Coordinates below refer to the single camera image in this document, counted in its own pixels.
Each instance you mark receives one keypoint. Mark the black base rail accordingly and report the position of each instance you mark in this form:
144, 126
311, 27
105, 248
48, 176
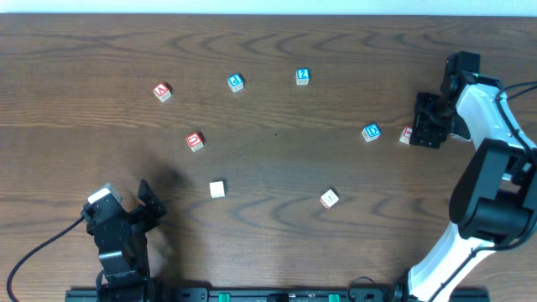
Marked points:
231, 295

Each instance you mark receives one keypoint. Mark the white block with red edge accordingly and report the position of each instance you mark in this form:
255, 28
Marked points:
329, 199

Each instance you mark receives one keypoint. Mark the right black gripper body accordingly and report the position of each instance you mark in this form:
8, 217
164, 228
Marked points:
430, 119

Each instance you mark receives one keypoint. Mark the red letter I block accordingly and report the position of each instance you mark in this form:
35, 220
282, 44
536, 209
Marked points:
405, 135

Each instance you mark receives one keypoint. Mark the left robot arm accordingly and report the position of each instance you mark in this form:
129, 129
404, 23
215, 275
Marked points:
129, 275

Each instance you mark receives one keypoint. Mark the red letter U block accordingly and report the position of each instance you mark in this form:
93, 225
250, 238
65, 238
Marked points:
195, 141

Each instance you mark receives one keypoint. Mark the plain white wooden block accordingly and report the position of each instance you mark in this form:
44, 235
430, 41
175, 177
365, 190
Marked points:
217, 189

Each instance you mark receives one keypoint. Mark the red letter A block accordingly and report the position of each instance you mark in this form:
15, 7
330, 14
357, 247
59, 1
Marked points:
162, 91

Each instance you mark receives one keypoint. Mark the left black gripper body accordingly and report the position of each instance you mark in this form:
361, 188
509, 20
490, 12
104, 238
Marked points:
127, 214

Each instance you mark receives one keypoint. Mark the blue letter D block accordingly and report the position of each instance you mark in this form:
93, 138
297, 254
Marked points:
371, 132

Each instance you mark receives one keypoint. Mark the blue number 2 block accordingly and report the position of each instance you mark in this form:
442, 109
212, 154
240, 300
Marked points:
302, 76

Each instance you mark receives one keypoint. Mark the blue letter P block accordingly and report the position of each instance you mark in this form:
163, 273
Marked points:
235, 82

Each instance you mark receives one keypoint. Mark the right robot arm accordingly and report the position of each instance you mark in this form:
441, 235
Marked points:
493, 205

